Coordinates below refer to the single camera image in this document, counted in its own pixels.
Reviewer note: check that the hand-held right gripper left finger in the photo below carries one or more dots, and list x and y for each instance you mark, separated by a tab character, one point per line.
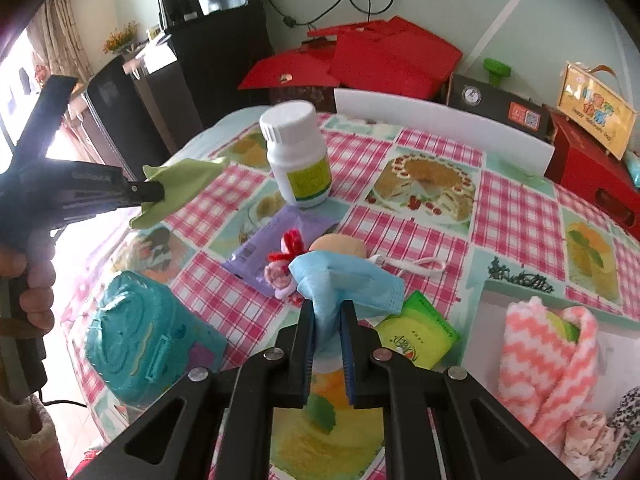
300	360

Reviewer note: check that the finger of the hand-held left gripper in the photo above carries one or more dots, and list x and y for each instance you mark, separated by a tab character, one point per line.
145	192

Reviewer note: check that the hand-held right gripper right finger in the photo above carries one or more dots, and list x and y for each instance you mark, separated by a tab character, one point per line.
350	360

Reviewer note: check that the light green cloth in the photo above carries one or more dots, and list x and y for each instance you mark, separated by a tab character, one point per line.
187	180

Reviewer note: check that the blue face mask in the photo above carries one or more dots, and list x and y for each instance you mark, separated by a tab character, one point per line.
345	275

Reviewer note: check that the small pink doll ornament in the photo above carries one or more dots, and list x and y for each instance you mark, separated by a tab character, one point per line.
282	270

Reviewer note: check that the beige makeup sponge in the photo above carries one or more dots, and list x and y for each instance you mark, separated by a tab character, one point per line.
340	245

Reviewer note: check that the purple foil packet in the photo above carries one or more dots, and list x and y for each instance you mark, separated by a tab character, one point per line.
280	240

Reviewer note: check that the pink white wavy towel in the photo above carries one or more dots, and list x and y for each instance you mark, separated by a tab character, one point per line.
540	370

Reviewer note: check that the pink floral scrunchie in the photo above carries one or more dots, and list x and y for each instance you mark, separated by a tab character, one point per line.
590	440

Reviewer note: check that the shallow teal tray box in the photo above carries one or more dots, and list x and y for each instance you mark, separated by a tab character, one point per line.
615	350

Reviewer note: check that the leopard print scrunchie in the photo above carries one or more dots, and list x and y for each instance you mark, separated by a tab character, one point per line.
627	410

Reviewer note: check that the person's left hand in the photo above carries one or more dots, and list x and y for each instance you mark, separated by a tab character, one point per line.
37	305

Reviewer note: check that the low black cabinet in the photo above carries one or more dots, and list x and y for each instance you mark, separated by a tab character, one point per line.
125	115

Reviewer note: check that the tall black cabinet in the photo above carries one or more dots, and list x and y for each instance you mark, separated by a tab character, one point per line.
220	70

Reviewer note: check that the teal plastic box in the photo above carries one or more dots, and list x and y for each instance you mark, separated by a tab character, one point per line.
145	340

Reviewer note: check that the beige curtain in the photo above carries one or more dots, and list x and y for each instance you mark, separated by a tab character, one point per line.
60	35

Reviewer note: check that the yellow flower bunch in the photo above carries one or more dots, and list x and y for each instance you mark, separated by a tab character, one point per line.
120	37

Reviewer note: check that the white pill bottle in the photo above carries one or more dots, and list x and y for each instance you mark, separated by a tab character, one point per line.
300	160

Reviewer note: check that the dark floral box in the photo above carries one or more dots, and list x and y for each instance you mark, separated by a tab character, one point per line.
300	97

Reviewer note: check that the red flat box with clasp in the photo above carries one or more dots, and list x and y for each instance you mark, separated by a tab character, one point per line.
290	67

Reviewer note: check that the beige fuzzy object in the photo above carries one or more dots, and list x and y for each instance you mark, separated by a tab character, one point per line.
35	435

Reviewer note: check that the white chair back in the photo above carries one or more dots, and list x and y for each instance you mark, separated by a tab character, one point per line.
440	125

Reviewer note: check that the large red gift box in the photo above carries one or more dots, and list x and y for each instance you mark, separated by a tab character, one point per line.
395	55

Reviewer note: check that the black box with gauge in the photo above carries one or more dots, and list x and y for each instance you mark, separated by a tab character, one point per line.
500	105

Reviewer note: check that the red carton with cutout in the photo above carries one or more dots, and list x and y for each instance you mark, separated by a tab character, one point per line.
585	170

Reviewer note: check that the green knob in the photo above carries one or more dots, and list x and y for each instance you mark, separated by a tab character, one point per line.
496	70

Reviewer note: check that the blue wet wipes pack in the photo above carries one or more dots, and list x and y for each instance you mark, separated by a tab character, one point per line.
634	167

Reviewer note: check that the gold gift bag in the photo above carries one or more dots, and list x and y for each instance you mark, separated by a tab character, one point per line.
597	105

